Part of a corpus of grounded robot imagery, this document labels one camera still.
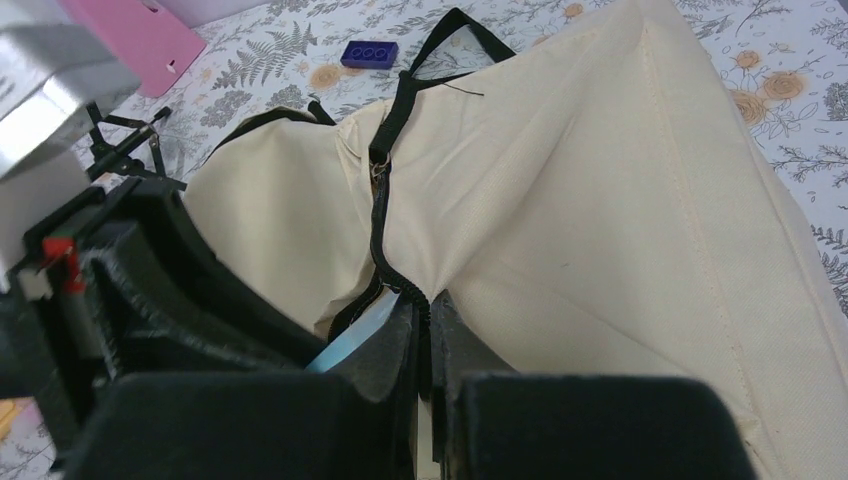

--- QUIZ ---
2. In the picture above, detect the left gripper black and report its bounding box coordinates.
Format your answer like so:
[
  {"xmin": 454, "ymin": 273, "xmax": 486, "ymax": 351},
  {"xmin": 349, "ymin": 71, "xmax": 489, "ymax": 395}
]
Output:
[{"xmin": 1, "ymin": 178, "xmax": 324, "ymax": 458}]

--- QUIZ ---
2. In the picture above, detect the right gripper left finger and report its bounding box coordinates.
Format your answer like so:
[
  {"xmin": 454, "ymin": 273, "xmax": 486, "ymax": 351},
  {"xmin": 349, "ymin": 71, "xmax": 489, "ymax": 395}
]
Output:
[{"xmin": 65, "ymin": 295, "xmax": 419, "ymax": 479}]

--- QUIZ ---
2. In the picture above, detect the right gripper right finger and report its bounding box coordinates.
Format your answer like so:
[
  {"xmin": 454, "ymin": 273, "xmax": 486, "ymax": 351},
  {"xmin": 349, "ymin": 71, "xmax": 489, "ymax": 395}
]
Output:
[{"xmin": 429, "ymin": 293, "xmax": 755, "ymax": 479}]

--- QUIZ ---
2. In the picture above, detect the blue highlighter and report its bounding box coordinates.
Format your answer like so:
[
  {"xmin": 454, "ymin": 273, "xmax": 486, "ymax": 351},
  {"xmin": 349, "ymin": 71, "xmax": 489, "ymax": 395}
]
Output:
[{"xmin": 305, "ymin": 292, "xmax": 399, "ymax": 373}]

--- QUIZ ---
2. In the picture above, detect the cream canvas backpack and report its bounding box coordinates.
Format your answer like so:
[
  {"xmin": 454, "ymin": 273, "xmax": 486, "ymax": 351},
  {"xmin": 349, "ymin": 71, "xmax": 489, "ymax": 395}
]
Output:
[{"xmin": 182, "ymin": 0, "xmax": 848, "ymax": 480}]

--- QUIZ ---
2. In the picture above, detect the black folding tripod stand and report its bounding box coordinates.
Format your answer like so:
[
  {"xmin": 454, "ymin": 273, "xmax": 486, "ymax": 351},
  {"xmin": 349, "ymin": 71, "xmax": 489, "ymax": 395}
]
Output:
[{"xmin": 86, "ymin": 102, "xmax": 187, "ymax": 191}]

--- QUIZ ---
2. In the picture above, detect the pink cone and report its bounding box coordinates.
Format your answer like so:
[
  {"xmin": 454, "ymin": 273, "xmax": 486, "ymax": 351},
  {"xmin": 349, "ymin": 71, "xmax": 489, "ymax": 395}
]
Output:
[{"xmin": 60, "ymin": 0, "xmax": 206, "ymax": 98}]

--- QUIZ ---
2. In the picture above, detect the purple small block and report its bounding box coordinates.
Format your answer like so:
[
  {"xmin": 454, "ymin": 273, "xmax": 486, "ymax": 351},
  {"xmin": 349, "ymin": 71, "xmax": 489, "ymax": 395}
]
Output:
[{"xmin": 340, "ymin": 40, "xmax": 399, "ymax": 70}]

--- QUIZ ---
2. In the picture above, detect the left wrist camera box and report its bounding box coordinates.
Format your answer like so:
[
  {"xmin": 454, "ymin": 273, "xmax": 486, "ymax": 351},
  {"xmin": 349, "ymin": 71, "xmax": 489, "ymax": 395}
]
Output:
[{"xmin": 1, "ymin": 1, "xmax": 140, "ymax": 180}]

